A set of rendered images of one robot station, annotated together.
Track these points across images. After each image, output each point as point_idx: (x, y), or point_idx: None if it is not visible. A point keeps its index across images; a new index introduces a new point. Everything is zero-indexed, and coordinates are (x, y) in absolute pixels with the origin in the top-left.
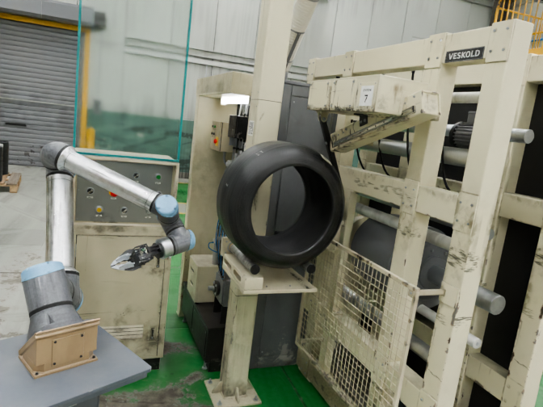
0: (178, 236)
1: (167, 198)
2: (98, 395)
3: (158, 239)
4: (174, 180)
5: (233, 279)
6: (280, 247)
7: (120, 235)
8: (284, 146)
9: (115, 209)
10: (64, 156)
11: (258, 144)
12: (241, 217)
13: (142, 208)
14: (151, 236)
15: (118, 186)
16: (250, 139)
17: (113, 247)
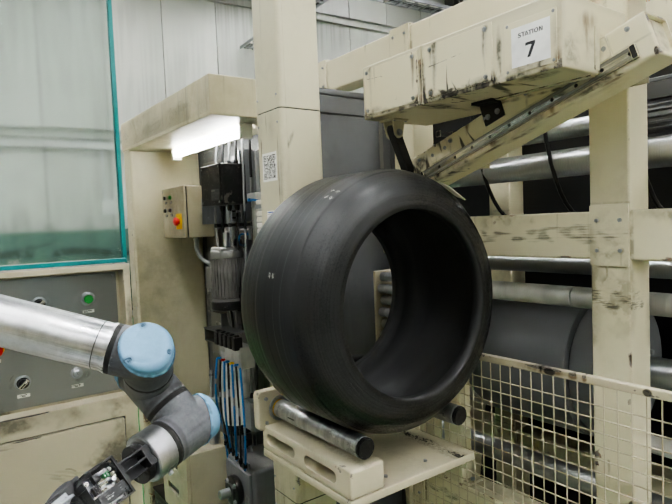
0: (180, 415)
1: (146, 330)
2: None
3: (137, 435)
4: (124, 299)
5: (307, 479)
6: (373, 385)
7: (23, 438)
8: (377, 173)
9: (1, 385)
10: None
11: (309, 185)
12: (325, 339)
13: (63, 370)
14: (91, 423)
15: (10, 327)
16: (274, 187)
17: (9, 469)
